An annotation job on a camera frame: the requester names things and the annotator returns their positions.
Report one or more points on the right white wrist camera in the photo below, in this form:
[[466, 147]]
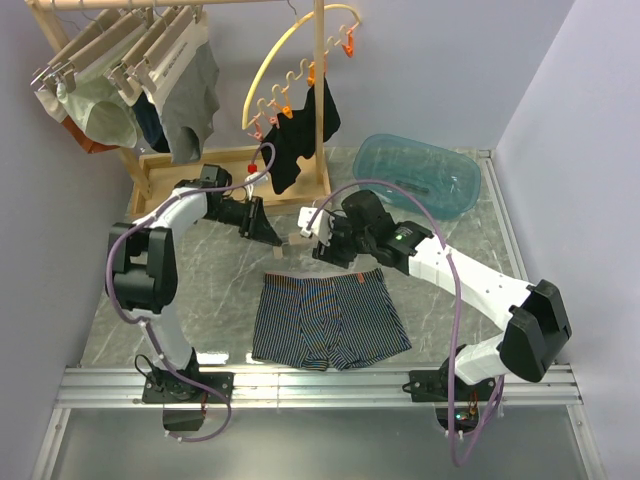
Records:
[[317, 223]]

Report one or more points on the black hanging underwear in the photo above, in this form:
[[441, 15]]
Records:
[[295, 138]]

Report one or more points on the light green hanging underwear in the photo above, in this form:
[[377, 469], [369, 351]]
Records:
[[97, 108]]

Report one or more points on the beige hanger with green underwear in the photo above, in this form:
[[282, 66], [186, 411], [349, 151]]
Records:
[[93, 50]]

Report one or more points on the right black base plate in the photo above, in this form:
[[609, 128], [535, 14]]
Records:
[[426, 386]]

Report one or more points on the orange hanging underwear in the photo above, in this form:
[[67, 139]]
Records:
[[88, 145]]

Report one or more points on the dark blue hanging underwear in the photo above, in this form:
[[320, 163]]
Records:
[[150, 125]]

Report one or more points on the blue plastic basin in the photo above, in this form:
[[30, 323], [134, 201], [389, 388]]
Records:
[[445, 182]]

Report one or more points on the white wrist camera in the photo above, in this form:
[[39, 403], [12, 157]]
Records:
[[317, 223], [255, 178]]

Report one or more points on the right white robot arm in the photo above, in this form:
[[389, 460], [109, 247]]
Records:
[[532, 319]]

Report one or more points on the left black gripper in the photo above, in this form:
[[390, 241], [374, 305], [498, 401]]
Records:
[[258, 227]]

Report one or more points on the beige hanger with grey underwear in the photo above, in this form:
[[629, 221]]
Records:
[[153, 46]]

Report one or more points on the yellow curved clip hanger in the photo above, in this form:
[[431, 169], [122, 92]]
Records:
[[255, 108]]

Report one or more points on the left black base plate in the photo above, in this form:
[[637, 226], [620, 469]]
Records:
[[165, 388]]

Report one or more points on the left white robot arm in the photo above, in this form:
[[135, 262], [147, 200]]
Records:
[[142, 275]]

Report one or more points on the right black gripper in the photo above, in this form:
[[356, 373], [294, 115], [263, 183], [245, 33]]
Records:
[[331, 253]]

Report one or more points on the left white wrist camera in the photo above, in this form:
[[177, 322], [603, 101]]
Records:
[[255, 178]]

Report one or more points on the grey hanging underwear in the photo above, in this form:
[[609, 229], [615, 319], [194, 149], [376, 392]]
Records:
[[185, 97]]

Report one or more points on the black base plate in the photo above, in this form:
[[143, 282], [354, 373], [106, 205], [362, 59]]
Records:
[[426, 386], [165, 388]]

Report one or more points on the navy striped underwear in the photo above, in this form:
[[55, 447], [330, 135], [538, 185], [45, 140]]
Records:
[[315, 323]]

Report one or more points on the beige clip hanger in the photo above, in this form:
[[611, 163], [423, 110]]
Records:
[[290, 240]]

